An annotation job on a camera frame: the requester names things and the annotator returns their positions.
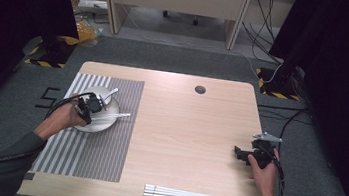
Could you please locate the black chair caster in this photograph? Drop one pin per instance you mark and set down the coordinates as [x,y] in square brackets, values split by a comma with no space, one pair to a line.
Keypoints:
[195,21]
[165,13]

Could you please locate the person's left hand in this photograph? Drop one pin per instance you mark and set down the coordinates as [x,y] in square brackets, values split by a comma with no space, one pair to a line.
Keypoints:
[64,114]

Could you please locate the white bowl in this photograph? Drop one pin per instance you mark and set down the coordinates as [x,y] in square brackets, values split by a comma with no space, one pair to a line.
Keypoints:
[98,90]

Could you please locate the grey white striped placemat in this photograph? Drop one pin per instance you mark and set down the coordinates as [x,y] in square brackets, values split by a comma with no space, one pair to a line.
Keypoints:
[102,149]

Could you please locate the white round plate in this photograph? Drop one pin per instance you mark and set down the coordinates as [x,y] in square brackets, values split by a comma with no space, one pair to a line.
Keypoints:
[100,125]

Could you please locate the black curtain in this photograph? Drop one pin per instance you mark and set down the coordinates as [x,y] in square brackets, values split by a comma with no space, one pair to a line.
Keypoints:
[10,24]
[347,99]

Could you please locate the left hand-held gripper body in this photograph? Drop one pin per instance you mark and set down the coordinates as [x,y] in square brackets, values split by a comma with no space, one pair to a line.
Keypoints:
[93,104]

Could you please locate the yellow plastic bag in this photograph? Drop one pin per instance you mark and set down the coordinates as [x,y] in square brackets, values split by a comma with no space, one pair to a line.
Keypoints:
[85,31]

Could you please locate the single white chopstick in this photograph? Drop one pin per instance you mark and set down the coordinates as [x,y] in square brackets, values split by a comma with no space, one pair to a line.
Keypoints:
[116,114]
[111,117]

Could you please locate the black stand base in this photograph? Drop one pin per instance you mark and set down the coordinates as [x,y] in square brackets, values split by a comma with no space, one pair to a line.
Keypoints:
[55,51]
[278,84]

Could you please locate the black tape piece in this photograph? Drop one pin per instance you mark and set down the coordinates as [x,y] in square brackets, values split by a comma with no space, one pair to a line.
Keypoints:
[29,176]

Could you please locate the white ceramic spoon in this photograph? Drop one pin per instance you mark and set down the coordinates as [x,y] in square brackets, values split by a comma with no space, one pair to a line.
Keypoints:
[111,92]

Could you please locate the person's right hand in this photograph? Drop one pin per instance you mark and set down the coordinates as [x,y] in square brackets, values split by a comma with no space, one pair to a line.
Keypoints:
[264,181]

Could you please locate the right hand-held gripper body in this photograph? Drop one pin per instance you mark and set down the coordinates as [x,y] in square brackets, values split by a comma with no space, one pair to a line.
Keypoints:
[264,152]

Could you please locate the row of white chopsticks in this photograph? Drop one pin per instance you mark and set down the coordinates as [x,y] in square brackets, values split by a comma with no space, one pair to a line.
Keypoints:
[180,195]

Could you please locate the white papers on floor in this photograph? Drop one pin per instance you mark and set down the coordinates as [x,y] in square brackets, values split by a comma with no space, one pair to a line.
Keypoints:
[91,3]

